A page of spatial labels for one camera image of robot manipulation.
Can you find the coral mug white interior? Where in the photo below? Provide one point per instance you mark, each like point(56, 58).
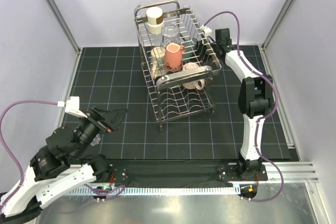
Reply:
point(173, 59)

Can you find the clear plastic cup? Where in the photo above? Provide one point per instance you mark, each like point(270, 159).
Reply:
point(170, 34)
point(96, 140)

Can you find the aluminium frame rail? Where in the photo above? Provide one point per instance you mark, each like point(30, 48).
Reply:
point(148, 171)

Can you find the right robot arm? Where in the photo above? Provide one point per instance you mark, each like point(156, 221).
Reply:
point(255, 101)

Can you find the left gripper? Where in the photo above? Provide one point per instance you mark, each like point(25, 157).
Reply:
point(106, 121)

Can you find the brown metal-lined cup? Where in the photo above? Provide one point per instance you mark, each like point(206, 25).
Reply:
point(155, 20)

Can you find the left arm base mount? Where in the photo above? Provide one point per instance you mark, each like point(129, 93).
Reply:
point(118, 175)

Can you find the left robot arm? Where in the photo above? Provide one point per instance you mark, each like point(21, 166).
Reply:
point(42, 185)

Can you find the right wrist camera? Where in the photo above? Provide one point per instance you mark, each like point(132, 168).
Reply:
point(206, 31)

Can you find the white slotted cable duct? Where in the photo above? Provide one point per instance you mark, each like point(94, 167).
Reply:
point(131, 191)

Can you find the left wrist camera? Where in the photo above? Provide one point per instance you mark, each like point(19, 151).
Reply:
point(72, 107)

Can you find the cream floral painted mug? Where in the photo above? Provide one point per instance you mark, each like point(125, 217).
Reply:
point(157, 62)

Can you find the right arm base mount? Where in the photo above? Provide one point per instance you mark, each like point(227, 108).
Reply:
point(227, 172)

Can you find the steel wire dish rack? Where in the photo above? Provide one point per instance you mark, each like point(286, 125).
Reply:
point(180, 94)

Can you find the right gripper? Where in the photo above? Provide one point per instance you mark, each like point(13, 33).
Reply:
point(201, 43)

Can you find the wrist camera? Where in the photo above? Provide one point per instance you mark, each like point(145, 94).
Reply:
point(72, 107)
point(206, 31)

